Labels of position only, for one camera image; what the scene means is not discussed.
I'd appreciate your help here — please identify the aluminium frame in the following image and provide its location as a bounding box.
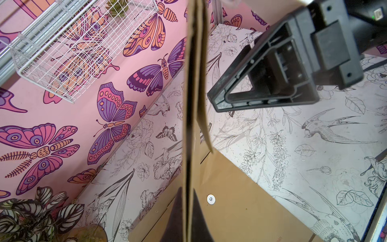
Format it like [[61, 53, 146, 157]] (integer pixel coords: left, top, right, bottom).
[[0, 0, 224, 85]]

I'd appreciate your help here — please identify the potted plant in glass vase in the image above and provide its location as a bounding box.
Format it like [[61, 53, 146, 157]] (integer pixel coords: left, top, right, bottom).
[[1, 187, 108, 242]]

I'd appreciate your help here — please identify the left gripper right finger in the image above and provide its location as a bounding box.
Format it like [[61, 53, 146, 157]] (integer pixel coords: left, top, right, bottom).
[[191, 191, 214, 242]]

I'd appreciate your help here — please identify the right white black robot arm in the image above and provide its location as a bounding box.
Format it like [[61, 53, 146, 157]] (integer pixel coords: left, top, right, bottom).
[[207, 1, 387, 113]]

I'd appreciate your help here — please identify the white wire basket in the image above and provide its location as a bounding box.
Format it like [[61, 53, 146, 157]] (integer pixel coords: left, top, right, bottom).
[[7, 1, 157, 103]]

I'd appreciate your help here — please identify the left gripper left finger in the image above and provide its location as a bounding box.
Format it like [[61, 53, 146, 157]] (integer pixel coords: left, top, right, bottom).
[[160, 187, 183, 242]]

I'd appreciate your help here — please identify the kraft file bag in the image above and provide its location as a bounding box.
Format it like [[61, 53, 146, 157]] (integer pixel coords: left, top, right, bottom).
[[182, 1, 212, 242], [128, 151, 319, 242]]

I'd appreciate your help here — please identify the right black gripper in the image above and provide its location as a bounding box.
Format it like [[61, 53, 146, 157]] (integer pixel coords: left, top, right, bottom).
[[207, 1, 364, 113]]

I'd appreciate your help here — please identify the small green succulent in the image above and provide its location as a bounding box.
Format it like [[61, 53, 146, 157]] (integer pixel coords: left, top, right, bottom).
[[106, 0, 129, 18]]

